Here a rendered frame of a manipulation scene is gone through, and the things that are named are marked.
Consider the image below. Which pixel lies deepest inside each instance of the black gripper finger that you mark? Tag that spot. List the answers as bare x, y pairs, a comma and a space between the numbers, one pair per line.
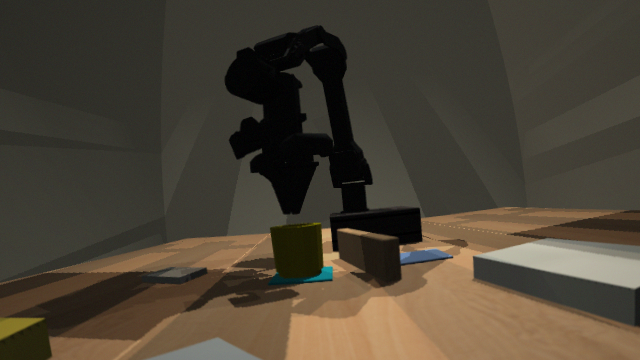
278, 185
297, 177

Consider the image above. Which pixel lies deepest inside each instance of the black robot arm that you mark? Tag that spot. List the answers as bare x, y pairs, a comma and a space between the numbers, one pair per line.
255, 76

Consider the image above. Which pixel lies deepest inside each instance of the dark olive cylinder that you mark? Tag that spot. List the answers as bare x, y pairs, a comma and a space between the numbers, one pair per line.
297, 249

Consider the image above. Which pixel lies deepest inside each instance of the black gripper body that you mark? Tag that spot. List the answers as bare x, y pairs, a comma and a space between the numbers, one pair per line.
294, 146

